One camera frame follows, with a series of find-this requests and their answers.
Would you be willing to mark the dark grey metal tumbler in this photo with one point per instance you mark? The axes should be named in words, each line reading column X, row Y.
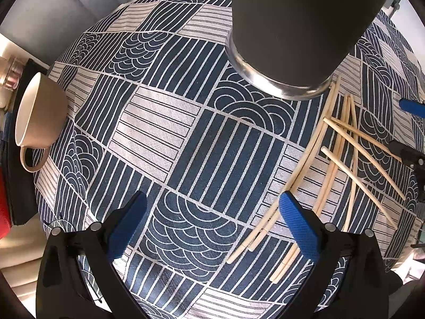
column 298, row 23

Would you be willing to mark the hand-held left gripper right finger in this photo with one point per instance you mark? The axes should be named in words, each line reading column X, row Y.
column 298, row 226

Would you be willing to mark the small pink jar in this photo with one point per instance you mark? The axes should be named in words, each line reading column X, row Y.
column 11, row 73

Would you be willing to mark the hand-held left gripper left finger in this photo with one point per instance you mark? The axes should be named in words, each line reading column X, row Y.
column 128, row 226

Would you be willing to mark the beige ceramic cup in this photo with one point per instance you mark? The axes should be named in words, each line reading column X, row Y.
column 40, row 106

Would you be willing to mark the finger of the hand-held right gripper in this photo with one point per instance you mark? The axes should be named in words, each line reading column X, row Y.
column 413, row 107
column 410, row 154

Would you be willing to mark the red object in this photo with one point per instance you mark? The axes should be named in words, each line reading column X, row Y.
column 6, row 206

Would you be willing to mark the pile of wooden chopsticks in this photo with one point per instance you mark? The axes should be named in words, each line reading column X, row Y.
column 347, row 109

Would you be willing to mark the blue white patterned tablecloth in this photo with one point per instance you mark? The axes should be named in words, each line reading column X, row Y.
column 199, row 139

